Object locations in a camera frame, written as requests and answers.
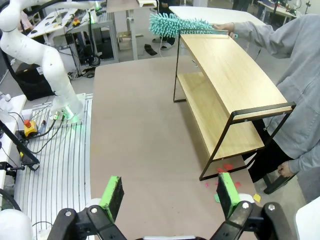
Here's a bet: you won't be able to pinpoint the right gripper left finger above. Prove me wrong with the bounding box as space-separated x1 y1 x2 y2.
47 176 126 240

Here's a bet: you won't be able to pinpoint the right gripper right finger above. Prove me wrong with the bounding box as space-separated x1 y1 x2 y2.
209 172 293 240

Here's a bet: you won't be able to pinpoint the teal microfibre duster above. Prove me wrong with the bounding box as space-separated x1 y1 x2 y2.
149 12 239 40

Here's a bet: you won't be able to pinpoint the person's right forearm grey sleeve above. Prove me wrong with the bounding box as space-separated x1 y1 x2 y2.
232 14 305 60

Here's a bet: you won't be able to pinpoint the person's left forearm grey sleeve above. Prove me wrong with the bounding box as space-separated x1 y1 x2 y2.
287 143 320 174

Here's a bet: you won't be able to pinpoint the person's left hand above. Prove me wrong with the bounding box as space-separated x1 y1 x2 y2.
277 161 294 177

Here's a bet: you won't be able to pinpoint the person's right hand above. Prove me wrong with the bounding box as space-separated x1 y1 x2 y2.
212 21 236 32

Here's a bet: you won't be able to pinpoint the black flat bar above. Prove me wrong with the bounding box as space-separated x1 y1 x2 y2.
263 172 299 195

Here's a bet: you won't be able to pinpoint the white table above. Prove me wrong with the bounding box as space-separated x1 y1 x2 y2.
295 197 320 240

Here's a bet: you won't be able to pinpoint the person in grey hoodie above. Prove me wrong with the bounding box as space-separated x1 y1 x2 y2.
242 13 320 203

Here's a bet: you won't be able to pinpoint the black bag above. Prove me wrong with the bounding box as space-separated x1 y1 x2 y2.
14 63 55 101

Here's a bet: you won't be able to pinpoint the grey metal cabinet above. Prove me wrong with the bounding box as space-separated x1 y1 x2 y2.
89 11 120 64

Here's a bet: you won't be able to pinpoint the person in sandals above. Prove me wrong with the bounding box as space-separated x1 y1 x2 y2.
152 0 177 51

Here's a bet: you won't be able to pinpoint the white board black shapes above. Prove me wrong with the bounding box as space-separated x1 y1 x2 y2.
26 8 78 38

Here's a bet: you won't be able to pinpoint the grey desk white legs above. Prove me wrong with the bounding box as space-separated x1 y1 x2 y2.
106 0 141 61

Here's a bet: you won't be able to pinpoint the slotted aluminium base plate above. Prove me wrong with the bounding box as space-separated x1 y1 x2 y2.
13 92 94 226

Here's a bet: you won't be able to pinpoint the black base cables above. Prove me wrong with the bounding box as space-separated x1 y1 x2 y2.
8 111 69 155

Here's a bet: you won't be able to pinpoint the black aluminium profile frame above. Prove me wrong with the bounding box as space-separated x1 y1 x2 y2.
0 119 41 171

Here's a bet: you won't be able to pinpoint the wooden shelf black metal frame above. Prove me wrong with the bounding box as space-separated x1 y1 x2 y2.
173 27 297 181

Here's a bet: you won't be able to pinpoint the black left arm cable sleeve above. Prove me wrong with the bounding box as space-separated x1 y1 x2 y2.
0 48 20 86

